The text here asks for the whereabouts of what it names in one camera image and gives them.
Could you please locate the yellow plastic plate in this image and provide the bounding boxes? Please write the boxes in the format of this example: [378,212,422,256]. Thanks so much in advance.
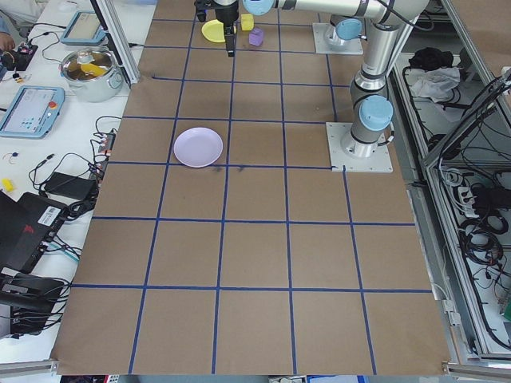
[200,19,240,44]

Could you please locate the purple plastic plate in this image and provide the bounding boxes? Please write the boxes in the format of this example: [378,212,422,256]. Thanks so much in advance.
[172,126,224,169]

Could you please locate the steel pot with glass lid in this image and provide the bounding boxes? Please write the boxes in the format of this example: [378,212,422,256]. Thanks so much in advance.
[59,46,123,104]

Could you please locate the yellow plastic toy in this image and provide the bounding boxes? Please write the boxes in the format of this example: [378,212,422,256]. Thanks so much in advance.
[79,63,108,78]

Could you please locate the light blue teach pendant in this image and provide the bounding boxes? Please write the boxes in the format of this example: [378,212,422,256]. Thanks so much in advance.
[0,85,66,140]
[61,10,108,45]

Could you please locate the black hub with red plugs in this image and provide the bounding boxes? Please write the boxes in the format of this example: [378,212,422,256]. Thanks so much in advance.
[90,131,117,179]

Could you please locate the white garment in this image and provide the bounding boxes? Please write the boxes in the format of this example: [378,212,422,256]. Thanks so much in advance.
[0,0,46,26]

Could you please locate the black cloth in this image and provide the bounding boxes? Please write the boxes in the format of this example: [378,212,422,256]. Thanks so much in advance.
[409,46,456,69]

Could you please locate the black board with pink parts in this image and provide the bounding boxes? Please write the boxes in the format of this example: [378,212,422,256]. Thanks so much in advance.
[14,42,39,68]

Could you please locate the white cloth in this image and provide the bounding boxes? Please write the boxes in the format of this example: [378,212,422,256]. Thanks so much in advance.
[410,66,465,104]

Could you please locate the black power brick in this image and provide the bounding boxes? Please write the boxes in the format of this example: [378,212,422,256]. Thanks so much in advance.
[42,172,98,199]

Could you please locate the black handheld item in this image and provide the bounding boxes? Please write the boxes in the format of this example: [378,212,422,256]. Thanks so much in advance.
[0,50,19,71]

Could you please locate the black computer with white label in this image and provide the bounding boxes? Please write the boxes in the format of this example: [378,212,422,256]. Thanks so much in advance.
[0,191,72,275]

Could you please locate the white power strip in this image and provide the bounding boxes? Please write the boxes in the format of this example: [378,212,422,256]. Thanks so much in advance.
[454,185,478,219]

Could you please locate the white square base plate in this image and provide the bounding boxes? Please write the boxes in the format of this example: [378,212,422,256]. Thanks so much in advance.
[311,22,364,55]
[325,121,394,174]

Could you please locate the aluminium profile post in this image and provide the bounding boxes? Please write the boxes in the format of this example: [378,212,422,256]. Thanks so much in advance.
[89,0,141,85]

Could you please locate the black braided camera cable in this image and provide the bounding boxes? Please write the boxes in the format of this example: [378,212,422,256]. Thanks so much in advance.
[374,0,420,28]

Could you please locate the metal bar V-shaped frame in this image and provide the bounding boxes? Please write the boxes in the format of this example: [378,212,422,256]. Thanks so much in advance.
[389,0,511,364]

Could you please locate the black cable bundle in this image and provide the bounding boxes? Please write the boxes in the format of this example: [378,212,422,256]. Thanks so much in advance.
[458,215,511,280]

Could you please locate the aluminium rail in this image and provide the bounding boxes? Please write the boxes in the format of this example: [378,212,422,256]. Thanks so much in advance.
[442,360,511,379]
[0,360,60,377]

